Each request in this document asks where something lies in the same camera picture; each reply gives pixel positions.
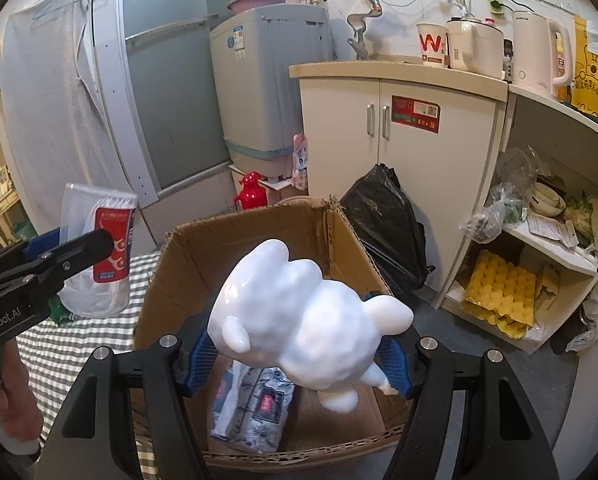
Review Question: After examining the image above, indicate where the clear floss pick jar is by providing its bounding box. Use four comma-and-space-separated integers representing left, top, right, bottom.
58, 183, 138, 318

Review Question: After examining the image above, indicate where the navy white tissue paper pack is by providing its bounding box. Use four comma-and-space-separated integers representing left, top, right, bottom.
210, 361, 295, 455

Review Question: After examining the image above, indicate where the green snack packet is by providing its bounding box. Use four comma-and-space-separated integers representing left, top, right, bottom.
49, 296, 80, 326

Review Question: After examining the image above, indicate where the left hand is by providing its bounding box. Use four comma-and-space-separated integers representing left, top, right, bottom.
0, 339, 43, 442

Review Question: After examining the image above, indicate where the white dressing table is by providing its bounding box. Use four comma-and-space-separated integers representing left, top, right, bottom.
0, 190, 27, 246

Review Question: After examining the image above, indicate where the checkered tablecloth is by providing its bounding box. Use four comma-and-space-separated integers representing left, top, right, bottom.
17, 252, 160, 439

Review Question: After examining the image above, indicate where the white hanging towel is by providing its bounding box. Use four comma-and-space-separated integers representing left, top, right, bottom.
0, 0, 130, 234

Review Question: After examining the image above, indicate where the yellow egg tray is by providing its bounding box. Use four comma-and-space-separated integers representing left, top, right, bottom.
462, 249, 536, 340

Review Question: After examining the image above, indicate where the cardboard box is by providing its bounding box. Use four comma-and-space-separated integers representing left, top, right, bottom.
133, 198, 414, 472

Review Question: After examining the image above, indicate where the red thermos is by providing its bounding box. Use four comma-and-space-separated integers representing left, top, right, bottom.
234, 171, 267, 210

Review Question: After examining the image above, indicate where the white kitchen cabinet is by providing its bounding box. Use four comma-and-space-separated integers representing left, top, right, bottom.
288, 58, 598, 356

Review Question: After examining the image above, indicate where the black garbage bag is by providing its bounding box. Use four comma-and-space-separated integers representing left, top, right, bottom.
339, 164, 435, 304

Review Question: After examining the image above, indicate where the grey washing machine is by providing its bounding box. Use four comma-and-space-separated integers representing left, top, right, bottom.
210, 3, 334, 180

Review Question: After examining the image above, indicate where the pink waste bin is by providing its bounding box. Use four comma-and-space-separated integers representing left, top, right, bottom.
277, 195, 316, 206

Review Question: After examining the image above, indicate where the pink basin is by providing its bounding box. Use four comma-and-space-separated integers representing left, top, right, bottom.
227, 0, 286, 14

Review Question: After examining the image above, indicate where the white electric kettle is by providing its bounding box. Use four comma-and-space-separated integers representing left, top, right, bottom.
512, 11, 573, 98

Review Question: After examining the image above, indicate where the yellow paper bag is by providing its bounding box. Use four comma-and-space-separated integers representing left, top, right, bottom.
572, 16, 598, 119

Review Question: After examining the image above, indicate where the metal faucet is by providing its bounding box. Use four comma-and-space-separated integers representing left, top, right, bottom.
347, 0, 384, 60

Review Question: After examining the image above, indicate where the white rice cooker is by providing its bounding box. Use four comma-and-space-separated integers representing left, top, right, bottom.
445, 18, 504, 80

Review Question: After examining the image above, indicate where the red W paper cup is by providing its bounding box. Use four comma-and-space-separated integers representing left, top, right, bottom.
416, 23, 449, 67

